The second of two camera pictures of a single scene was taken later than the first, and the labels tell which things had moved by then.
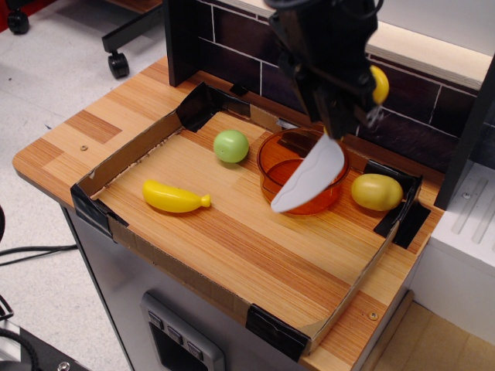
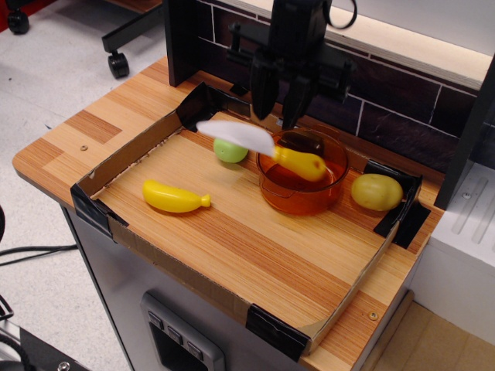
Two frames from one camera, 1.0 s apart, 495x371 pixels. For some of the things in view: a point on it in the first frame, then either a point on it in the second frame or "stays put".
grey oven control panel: (176, 345) stays put
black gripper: (326, 45) to (295, 42)
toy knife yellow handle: (324, 167) to (298, 165)
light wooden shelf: (449, 40) stays put
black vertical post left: (182, 39) stays put
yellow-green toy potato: (377, 192) stays put
